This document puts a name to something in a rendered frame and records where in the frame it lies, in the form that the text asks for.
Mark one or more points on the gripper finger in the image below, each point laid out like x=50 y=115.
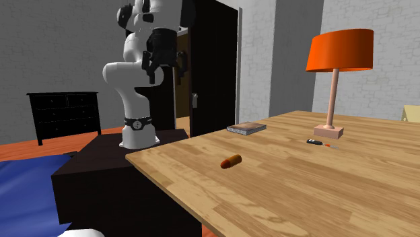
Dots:
x=182 y=62
x=148 y=65

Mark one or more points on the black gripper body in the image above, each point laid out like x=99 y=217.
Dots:
x=163 y=44

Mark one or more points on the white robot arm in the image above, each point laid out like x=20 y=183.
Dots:
x=131 y=85

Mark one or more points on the black door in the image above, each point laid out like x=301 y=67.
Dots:
x=213 y=65

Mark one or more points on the black chest of drawers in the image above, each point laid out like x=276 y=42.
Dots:
x=62 y=115

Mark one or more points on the orange brown cylinder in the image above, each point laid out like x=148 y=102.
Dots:
x=231 y=161

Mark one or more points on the dark robot stand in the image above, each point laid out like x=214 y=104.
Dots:
x=98 y=183

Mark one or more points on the black and orange screwdriver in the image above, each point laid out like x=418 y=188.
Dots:
x=314 y=142

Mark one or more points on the orange shade table lamp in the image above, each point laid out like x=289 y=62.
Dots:
x=339 y=49

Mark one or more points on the wooden table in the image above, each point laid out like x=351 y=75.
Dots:
x=295 y=190

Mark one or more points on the blue bed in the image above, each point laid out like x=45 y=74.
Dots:
x=26 y=193

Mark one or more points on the pale yellow chair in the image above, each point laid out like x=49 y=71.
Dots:
x=412 y=114

